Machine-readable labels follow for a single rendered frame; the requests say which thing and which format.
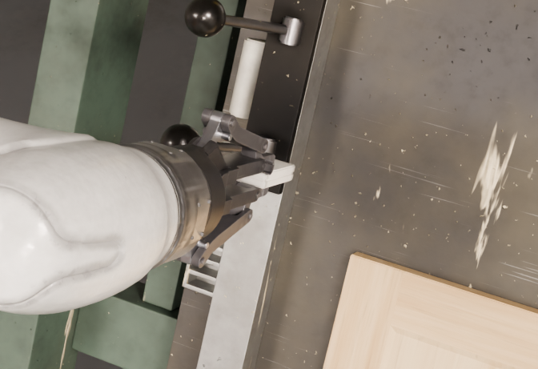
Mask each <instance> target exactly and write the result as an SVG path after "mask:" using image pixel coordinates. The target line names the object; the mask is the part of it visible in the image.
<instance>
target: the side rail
mask: <svg viewBox="0 0 538 369"><path fill-rule="evenodd" d="M148 2H149V0H50V8H49V12H48V16H47V21H46V29H45V34H44V38H43V43H42V50H41V55H40V59H39V64H38V72H37V77H36V81H35V85H34V93H33V98H32V103H31V107H30V115H29V120H28V124H29V125H32V126H40V127H44V128H48V129H53V130H61V131H66V132H72V133H79V134H88V135H90V136H92V137H94V138H95V139H97V140H99V141H106V142H112V143H115V144H119V143H120V141H121V137H122V130H123V126H124V122H125V117H126V110H127V106H128V102H129V97H130V90H131V86H132V82H133V77H134V73H135V66H136V62H137V57H138V53H139V46H140V42H141V38H142V34H143V27H144V22H145V18H146V14H147V7H148ZM78 311H79V308H76V309H74V310H70V311H64V312H59V313H54V314H45V315H21V314H14V313H9V312H5V311H0V369H74V368H75V364H76V359H77V355H78V351H76V350H75V349H73V348H72V343H73V338H74V331H75V327H76V323H77V318H78Z"/></svg>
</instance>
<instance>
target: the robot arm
mask: <svg viewBox="0 0 538 369"><path fill-rule="evenodd" d="M202 122H203V125H204V128H203V135H202V137H195V138H193V139H192V140H191V141H190V142H189V143H188V144H187V145H179V146H166V145H163V144H160V143H156V142H153V141H143V142H133V143H119V144H115V143H112V142H106V141H99V140H97V139H95V138H94V137H92V136H90V135H88V134H79V133H72V132H66V131H61V130H53V129H48V128H44V127H40V126H32V125H29V124H25V123H21V122H15V121H12V120H9V119H6V118H1V117H0V311H5V312H9V313H14V314H21V315H45V314H54V313H59V312H64V311H70V310H74V309H76V308H80V307H84V306H87V305H90V304H92V303H96V302H99V301H102V300H104V299H106V298H109V297H111V296H112V295H116V294H118V293H119V292H121V291H124V290H125V289H127V288H128V287H130V286H131V285H133V284H135V283H136V282H138V281H139V280H140V279H142V278H143V277H144V276H145V275H146V274H147V273H148V272H149V271H150V270H152V269H154V268H156V267H158V266H160V265H161V264H164V263H167V262H170V261H172V260H174V259H175V260H178V261H180V262H183V263H187V264H190V265H192V266H195V267H198V268H202V267H203V265H204V264H205V262H206V261H207V260H208V259H209V257H210V256H211V254H212V253H213V252H214V251H215V250H216V249H218V248H219V247H220V246H221V245H223V244H224V243H225V242H226V241H227V240H228V239H229V238H230V237H232V236H233V235H234V234H235V233H237V232H238V231H239V230H240V229H242V228H243V227H244V226H245V225H247V224H248V223H249V222H250V221H251V219H252V216H253V210H252V209H249V208H250V205H251V204H252V203H254V202H256V201H257V200H258V198H260V197H263V196H265V195H266V194H267V192H268V189H269V187H272V186H274V185H278V184H280V183H283V182H288V181H291V180H292V178H293V174H292V173H293V172H294V171H295V165H293V164H290V163H288V162H283V161H280V160H277V159H275V155H274V154H270V153H267V152H265V151H266V150H267V147H268V141H267V140H266V139H265V138H262V137H260V136H258V135H257V134H254V133H252V132H250V131H248V130H245V129H243V128H242V127H240V126H239V124H238V121H237V119H236V117H235V116H234V115H232V114H227V113H223V112H221V111H217V110H213V109H210V108H205V109H204V111H203V113H202ZM223 140H225V141H228V142H230V143H233V144H235V145H236V146H241V147H242V150H241V152H238V153H234V154H227V155H222V154H221V151H220V149H219V146H218V144H217V142H222V141H223ZM236 181H238V182H236Z"/></svg>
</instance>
